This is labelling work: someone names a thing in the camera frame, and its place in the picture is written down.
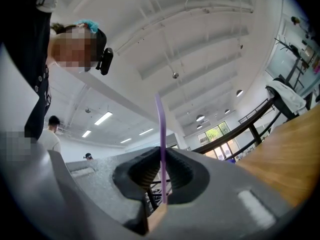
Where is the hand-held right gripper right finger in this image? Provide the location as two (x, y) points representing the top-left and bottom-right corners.
(149, 147), (296, 240)

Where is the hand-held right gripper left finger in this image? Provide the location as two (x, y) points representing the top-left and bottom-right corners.
(4, 143), (162, 240)

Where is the purple straw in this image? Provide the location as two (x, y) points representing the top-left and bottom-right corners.
(154, 92), (170, 206)

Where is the large window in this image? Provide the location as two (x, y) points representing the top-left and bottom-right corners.
(196, 120), (231, 146)

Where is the white cloth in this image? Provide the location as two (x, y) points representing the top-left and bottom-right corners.
(265, 80), (308, 116)

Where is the person's head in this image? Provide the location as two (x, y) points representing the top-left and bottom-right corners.
(48, 23), (101, 73)

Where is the blue hair scrunchie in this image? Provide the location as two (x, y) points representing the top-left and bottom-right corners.
(74, 18), (100, 34)

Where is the black coat rack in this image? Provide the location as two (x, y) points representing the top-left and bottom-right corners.
(274, 35), (311, 90)

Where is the black head-mounted camera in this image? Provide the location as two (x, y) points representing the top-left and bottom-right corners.
(84, 28), (115, 76)

